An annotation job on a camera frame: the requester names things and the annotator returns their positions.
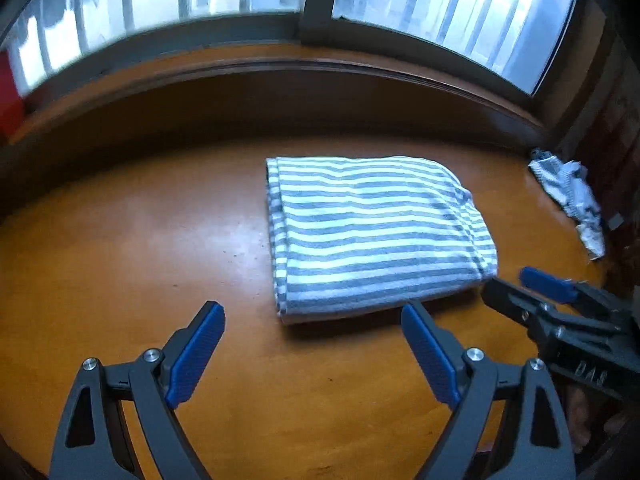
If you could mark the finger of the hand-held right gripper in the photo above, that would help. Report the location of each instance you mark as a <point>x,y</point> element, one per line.
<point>510,300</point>
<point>547,284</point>

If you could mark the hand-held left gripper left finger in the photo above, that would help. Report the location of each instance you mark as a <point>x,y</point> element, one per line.
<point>195,355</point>

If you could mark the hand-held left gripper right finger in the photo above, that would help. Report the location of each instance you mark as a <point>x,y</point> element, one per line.
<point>430,355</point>

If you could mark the wide-striped pants with grey cuffs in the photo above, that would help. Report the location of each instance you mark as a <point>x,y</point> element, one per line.
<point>375,240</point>

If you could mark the person's right hand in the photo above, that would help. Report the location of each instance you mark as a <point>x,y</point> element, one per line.
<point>582,422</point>

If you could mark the white star-print cloth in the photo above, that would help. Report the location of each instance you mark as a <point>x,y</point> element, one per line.
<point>585,210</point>

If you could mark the small white block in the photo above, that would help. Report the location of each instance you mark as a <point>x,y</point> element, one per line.
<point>616,221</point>

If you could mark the red patterned fabric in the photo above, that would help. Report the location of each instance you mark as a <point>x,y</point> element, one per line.
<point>625,135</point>

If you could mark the wooden window sill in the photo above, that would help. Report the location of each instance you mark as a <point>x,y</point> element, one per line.
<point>250,95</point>

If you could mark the red box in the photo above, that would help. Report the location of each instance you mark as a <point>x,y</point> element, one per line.
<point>10,95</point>

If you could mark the window with grey frame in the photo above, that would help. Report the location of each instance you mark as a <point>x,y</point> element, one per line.
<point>425,0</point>

